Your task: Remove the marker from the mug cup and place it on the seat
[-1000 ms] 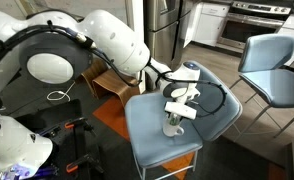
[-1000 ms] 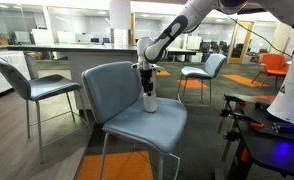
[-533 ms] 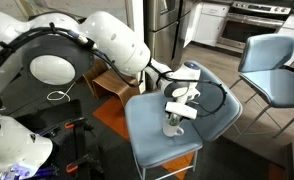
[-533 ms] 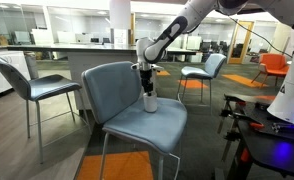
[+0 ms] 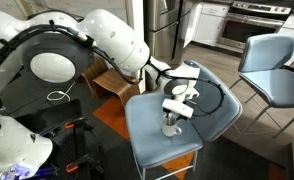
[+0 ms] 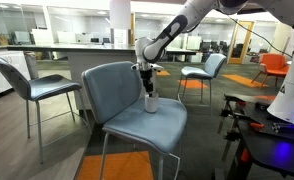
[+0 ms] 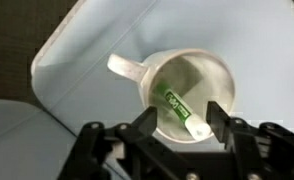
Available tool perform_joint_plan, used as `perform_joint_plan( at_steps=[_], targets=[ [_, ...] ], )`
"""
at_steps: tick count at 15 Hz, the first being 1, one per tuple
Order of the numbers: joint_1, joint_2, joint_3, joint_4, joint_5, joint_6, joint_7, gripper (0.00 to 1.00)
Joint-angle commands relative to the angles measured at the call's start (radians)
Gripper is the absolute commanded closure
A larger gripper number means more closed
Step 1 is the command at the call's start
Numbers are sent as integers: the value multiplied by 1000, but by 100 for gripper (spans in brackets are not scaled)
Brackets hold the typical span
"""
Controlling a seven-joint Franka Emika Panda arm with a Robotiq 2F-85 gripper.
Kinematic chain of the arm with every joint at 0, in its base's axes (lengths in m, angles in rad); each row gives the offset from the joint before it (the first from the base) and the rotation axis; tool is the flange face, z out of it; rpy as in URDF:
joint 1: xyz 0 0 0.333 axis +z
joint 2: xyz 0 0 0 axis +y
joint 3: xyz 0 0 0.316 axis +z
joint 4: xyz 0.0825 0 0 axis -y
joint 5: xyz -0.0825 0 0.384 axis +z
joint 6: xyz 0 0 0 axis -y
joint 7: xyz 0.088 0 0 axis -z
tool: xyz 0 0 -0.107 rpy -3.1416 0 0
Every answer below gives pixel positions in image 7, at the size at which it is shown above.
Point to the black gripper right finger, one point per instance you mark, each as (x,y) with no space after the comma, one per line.
(217,116)

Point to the white ceramic mug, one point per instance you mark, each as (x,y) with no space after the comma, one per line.
(127,68)

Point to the green white marker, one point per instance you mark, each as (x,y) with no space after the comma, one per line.
(178,106)

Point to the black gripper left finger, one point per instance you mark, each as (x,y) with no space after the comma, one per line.
(148,118)

